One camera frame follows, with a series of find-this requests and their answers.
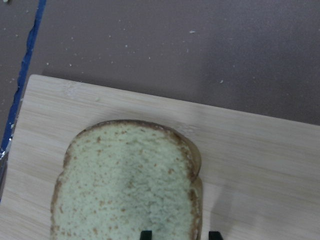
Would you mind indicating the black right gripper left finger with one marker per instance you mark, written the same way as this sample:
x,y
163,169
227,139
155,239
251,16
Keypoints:
x,y
146,235

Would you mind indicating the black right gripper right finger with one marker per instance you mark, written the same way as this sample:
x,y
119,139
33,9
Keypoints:
x,y
214,235

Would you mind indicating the bread slice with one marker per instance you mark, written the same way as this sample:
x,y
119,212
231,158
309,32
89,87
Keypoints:
x,y
123,177

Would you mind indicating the wooden cutting board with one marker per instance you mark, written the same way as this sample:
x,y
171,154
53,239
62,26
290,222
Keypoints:
x,y
261,175

